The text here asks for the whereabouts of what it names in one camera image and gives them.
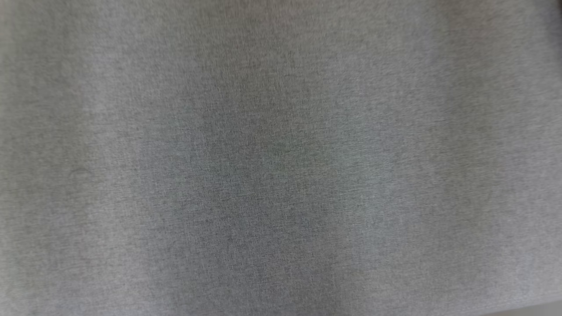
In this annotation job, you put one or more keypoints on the grey fabric sofa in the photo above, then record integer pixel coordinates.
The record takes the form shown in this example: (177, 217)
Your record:
(281, 158)

